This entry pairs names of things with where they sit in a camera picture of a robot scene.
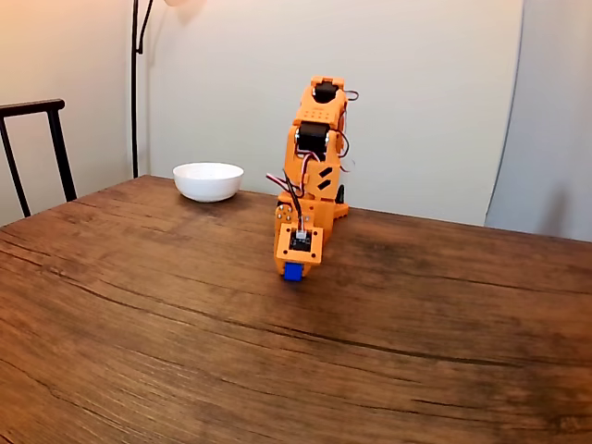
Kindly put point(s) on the white backdrop board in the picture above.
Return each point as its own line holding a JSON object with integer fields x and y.
{"x": 416, "y": 115}

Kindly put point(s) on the black table clamp knob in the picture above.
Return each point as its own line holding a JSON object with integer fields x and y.
{"x": 342, "y": 196}

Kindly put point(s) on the black floor lamp pole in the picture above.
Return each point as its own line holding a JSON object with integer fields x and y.
{"x": 134, "y": 115}

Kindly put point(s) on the black chair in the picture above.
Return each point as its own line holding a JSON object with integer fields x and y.
{"x": 55, "y": 139}

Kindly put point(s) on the white bowl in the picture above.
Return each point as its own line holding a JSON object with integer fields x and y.
{"x": 208, "y": 185}

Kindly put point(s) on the orange camera mount with board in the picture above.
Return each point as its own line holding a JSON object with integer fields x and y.
{"x": 300, "y": 240}

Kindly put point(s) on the blue cube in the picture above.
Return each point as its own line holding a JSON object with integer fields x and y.
{"x": 293, "y": 274}

